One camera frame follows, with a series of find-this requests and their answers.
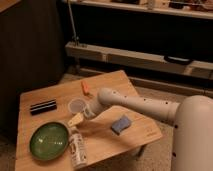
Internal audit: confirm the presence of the blue sponge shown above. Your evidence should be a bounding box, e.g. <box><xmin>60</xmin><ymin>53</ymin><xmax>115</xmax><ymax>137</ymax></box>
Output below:
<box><xmin>111</xmin><ymin>115</ymin><xmax>132</xmax><ymax>135</ymax></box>

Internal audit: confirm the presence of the green bowl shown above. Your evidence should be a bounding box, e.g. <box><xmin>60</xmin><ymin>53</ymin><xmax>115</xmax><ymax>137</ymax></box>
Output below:
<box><xmin>29</xmin><ymin>122</ymin><xmax>69</xmax><ymax>161</ymax></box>

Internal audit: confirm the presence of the orange marker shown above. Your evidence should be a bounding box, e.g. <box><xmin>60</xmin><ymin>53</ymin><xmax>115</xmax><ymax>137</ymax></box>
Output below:
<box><xmin>81</xmin><ymin>81</ymin><xmax>93</xmax><ymax>98</ymax></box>

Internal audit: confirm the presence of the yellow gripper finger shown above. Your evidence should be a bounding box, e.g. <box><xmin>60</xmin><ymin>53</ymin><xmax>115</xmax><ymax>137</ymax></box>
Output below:
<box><xmin>68</xmin><ymin>113</ymin><xmax>84</xmax><ymax>127</ymax></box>

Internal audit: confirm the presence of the metal stand pole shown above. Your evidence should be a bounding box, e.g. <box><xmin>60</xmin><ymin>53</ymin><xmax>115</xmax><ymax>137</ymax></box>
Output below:
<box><xmin>67</xmin><ymin>0</ymin><xmax>79</xmax><ymax>46</ymax></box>

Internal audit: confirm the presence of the wooden table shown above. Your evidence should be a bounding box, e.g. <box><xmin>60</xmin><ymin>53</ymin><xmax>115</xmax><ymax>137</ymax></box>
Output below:
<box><xmin>15</xmin><ymin>80</ymin><xmax>162</xmax><ymax>171</ymax></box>

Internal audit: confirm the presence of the clear plastic cup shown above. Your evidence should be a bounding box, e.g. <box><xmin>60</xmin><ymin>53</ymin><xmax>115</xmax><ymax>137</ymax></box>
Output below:
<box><xmin>68</xmin><ymin>98</ymin><xmax>86</xmax><ymax>115</ymax></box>

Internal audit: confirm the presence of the white plastic bottle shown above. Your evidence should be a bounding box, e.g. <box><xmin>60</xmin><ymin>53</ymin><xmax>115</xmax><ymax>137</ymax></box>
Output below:
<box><xmin>69</xmin><ymin>127</ymin><xmax>87</xmax><ymax>170</ymax></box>

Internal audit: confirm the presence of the black handle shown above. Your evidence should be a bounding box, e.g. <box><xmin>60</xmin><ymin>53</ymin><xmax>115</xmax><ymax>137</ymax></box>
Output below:
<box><xmin>164</xmin><ymin>56</ymin><xmax>193</xmax><ymax>65</ymax></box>

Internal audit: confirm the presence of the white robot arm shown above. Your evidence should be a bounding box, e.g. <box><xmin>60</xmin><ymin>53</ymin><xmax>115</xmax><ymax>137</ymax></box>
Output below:
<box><xmin>68</xmin><ymin>88</ymin><xmax>213</xmax><ymax>171</ymax></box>

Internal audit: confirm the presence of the wooden bench rail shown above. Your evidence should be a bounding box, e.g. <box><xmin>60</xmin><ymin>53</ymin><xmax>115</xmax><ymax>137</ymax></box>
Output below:
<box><xmin>65</xmin><ymin>42</ymin><xmax>213</xmax><ymax>80</ymax></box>

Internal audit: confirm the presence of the black striped block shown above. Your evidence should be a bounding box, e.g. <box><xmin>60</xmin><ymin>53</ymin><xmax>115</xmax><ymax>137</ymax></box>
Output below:
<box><xmin>30</xmin><ymin>100</ymin><xmax>57</xmax><ymax>115</ymax></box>

